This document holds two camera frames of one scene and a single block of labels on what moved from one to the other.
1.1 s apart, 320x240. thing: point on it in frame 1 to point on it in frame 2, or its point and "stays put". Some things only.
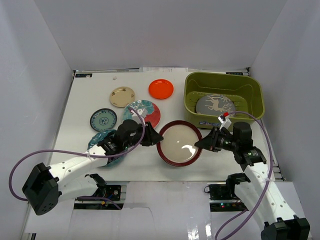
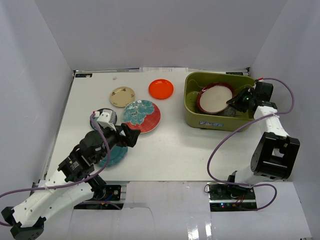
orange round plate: x=161 y=89 stays put
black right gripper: x=210 y=142 to x=236 y=101
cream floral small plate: x=121 y=97 stays put
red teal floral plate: x=153 y=115 stays put
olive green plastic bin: x=207 y=95 stays put
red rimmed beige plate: x=178 y=147 to x=212 y=98
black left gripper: x=145 y=134 to x=125 y=136
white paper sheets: x=163 y=69 stays put
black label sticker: x=83 y=75 stays put
